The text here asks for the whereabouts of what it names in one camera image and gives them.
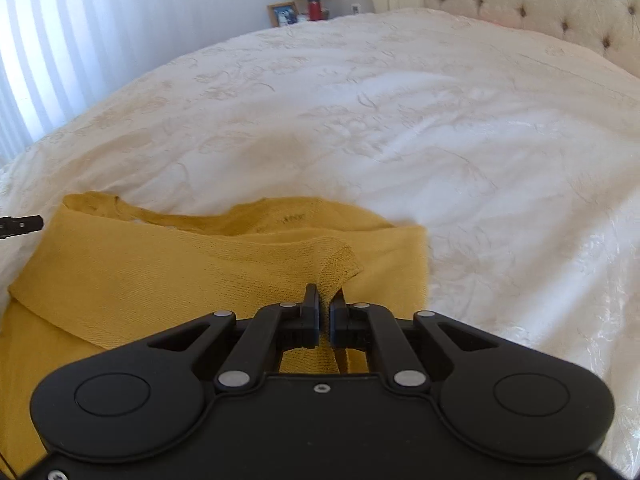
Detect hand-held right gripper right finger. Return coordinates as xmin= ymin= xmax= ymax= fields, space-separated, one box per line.
xmin=329 ymin=294 xmax=501 ymax=392

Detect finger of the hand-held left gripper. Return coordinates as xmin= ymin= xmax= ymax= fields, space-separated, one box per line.
xmin=0 ymin=215 xmax=44 ymax=239

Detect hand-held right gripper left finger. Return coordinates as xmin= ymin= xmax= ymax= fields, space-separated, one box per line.
xmin=147 ymin=284 xmax=321 ymax=392

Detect yellow knit sweater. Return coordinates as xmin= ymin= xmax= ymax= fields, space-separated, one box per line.
xmin=0 ymin=191 xmax=431 ymax=477

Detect white embroidered bedspread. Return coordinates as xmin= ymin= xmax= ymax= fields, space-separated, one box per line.
xmin=0 ymin=7 xmax=640 ymax=480

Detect white sheer curtain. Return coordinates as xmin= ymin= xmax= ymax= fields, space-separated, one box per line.
xmin=0 ymin=0 xmax=301 ymax=163

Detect cream tufted headboard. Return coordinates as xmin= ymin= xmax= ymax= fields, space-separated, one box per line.
xmin=422 ymin=0 xmax=640 ymax=81

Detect wooden picture frame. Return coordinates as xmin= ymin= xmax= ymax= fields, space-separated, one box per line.
xmin=267 ymin=1 xmax=300 ymax=28

